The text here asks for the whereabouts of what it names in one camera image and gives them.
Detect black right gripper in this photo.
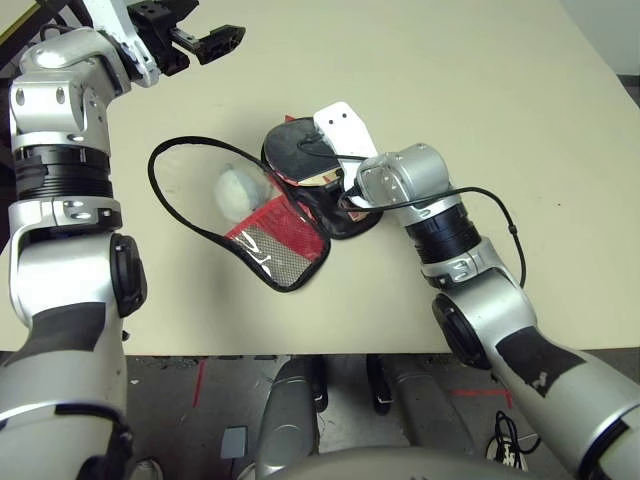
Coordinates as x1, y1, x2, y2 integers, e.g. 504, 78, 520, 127
327, 169, 351, 201

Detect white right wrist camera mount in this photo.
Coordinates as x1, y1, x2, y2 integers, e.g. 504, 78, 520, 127
312, 100, 380, 209

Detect black left wrist camera cable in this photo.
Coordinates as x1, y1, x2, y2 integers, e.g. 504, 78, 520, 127
38, 22, 76, 42

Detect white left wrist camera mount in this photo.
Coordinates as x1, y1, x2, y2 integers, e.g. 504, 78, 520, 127
79, 0, 162, 90

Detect red black paddle case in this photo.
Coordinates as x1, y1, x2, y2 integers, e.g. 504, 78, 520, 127
147, 113, 384, 294

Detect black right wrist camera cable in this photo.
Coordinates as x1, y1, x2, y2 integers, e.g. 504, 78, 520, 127
295, 127, 527, 290

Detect grey cloth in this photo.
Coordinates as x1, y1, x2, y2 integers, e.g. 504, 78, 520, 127
367, 354, 474, 456

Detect grey robot torso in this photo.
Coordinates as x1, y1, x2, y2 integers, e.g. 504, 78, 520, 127
239, 444, 531, 480

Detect black-framed wooden side table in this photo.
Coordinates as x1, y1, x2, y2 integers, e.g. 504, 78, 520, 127
0, 0, 69, 56

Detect white ball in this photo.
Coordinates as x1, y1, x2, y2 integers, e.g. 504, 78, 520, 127
213, 167, 274, 224

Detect black cable hanging to floor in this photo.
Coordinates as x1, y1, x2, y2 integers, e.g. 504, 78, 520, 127
487, 409, 542, 456

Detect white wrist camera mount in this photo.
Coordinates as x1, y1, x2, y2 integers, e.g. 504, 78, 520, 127
312, 100, 380, 209
79, 0, 162, 90

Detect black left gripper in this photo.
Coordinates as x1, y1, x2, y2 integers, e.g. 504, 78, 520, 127
127, 0, 247, 77

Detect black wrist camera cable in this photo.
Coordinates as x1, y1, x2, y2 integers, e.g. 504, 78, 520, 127
295, 127, 527, 290
38, 22, 76, 42

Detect silver robot left leg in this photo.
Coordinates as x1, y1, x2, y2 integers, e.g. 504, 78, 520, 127
255, 357, 329, 480

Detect grey floor pedal box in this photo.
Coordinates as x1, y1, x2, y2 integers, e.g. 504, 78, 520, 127
219, 425, 250, 459

